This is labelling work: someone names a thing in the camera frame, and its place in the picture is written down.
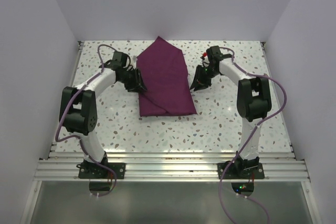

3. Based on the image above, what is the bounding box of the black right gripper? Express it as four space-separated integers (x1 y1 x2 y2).
191 65 219 92

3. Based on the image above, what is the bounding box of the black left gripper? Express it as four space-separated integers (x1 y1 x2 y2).
119 67 147 93

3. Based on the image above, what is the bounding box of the purple cloth mat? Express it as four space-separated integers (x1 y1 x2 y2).
136 37 197 116

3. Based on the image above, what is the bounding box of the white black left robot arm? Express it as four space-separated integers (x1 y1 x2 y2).
55 51 147 178

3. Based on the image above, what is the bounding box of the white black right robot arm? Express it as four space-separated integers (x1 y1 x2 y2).
190 46 272 179

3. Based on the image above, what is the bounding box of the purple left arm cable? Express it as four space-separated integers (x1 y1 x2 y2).
54 44 121 199

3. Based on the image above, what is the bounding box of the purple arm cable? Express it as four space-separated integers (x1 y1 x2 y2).
54 44 121 199
217 47 288 224

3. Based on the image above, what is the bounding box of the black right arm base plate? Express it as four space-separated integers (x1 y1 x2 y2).
223 163 265 179

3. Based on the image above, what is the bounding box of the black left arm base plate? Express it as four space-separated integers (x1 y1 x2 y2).
76 162 126 179

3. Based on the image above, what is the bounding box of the aluminium frame rail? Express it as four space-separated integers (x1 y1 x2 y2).
34 152 310 182

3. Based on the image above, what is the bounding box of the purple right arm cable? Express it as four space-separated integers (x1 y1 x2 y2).
217 47 288 224

